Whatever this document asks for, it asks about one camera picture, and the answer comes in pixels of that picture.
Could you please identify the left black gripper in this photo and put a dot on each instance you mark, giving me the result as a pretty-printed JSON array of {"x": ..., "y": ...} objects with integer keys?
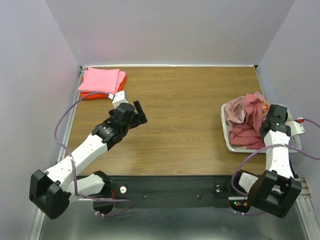
[{"x": 140, "y": 118}]

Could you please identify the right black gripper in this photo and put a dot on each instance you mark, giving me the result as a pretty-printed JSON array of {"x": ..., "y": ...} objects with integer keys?
[{"x": 265, "y": 125}]

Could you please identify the dusty rose t shirt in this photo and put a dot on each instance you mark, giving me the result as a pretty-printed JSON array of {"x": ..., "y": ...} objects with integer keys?
[{"x": 249, "y": 135}]

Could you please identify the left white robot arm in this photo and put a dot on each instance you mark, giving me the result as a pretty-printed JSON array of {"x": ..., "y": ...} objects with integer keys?
[{"x": 54, "y": 189}]

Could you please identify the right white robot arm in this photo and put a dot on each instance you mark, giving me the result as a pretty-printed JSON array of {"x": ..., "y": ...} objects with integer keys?
[{"x": 275, "y": 190}]

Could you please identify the white plastic laundry basket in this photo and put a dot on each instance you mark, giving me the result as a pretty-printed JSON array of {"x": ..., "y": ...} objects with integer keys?
[{"x": 294, "y": 141}]

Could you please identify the folded orange t shirt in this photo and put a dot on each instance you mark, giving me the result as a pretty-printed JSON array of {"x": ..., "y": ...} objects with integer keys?
[{"x": 100, "y": 93}]

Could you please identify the folded pink t shirt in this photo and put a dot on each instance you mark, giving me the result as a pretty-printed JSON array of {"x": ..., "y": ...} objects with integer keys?
[{"x": 102, "y": 80}]

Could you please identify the mauve pixel print t shirt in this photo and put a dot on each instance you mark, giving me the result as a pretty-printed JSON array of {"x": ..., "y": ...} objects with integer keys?
[{"x": 235, "y": 113}]

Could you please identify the beige t shirt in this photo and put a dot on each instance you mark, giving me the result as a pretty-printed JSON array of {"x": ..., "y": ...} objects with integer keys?
[{"x": 240, "y": 148}]

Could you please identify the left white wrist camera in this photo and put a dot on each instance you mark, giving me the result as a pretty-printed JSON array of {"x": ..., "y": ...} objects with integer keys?
[{"x": 118, "y": 98}]

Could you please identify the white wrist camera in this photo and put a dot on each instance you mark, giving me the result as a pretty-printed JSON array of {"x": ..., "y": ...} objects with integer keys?
[
  {"x": 118, "y": 98},
  {"x": 296, "y": 128}
]

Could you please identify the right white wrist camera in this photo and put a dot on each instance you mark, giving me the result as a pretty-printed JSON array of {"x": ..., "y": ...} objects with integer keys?
[{"x": 296, "y": 128}]

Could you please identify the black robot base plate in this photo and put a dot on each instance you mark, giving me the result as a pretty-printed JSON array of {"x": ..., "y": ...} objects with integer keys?
[{"x": 164, "y": 192}]

